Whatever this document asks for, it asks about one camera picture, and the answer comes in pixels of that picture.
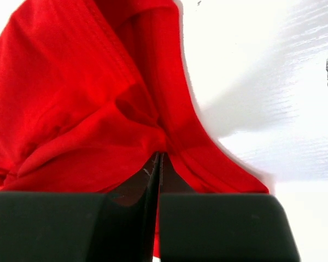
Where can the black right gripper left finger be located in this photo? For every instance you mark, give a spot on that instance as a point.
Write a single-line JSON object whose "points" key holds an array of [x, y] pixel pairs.
{"points": [[115, 226]]}

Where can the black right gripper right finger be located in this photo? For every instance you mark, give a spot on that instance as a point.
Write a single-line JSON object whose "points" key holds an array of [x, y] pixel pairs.
{"points": [[220, 227]]}

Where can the bright red t shirt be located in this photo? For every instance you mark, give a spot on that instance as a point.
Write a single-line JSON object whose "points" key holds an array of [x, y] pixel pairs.
{"points": [[90, 90]]}

